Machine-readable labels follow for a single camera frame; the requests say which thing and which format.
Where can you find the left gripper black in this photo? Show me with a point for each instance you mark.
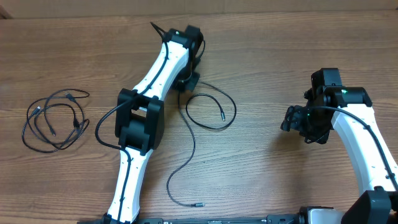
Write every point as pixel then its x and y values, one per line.
pixel 189 84

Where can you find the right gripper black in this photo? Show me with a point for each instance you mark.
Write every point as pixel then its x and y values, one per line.
pixel 293 121

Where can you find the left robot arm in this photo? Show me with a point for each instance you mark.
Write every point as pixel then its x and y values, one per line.
pixel 140 116

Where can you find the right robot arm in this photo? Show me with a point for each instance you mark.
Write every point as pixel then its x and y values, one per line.
pixel 348 111

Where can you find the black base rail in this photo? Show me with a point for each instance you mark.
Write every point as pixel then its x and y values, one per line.
pixel 214 220

